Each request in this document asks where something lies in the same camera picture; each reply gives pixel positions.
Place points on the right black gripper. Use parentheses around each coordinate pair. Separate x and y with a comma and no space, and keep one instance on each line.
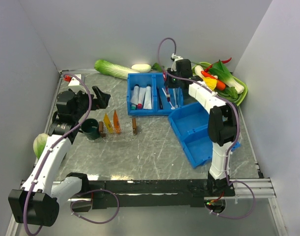
(169,83)

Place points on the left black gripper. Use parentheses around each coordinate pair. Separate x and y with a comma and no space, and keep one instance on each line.
(101,102)

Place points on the white toothpaste tube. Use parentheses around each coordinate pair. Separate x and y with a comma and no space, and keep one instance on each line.
(135,95)

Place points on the yellow toothpaste tube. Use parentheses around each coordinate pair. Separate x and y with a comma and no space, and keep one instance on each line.
(108,124)

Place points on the dark green mug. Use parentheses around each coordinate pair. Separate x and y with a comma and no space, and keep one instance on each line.
(90,128)

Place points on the white radish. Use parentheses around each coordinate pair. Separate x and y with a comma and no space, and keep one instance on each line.
(141,68)

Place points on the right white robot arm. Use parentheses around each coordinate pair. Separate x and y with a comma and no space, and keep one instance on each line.
(223,126)

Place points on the green vegetable tray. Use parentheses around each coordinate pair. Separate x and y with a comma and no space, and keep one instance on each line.
(198,70)

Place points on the red chili pepper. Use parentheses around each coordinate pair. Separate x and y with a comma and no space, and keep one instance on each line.
(223,61)

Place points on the orange toothpaste tube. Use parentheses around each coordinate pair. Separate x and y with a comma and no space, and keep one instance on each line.
(116,123)

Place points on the yellow white cabbage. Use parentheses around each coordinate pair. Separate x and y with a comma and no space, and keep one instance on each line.
(210,82)

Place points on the long green napa cabbage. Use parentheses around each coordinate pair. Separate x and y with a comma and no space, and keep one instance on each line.
(115,70)

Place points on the green beans bundle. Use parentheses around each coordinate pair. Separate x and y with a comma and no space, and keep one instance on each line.
(230,95)

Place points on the small green cabbage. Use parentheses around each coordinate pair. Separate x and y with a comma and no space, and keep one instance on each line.
(39,144)

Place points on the red toothbrush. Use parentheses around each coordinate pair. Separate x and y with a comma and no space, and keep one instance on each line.
(167,95)

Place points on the bok choy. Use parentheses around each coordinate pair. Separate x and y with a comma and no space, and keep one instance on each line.
(224,75)

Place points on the blue toiletry double bin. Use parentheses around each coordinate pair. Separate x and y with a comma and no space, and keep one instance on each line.
(152,100)

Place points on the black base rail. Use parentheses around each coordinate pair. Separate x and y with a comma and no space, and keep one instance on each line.
(152,193)

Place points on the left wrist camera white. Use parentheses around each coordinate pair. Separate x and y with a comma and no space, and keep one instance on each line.
(72,81)

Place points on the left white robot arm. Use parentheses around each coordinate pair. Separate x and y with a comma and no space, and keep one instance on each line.
(38,202)

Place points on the orange carrot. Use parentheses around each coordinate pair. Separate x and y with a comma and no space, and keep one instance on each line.
(220,85)

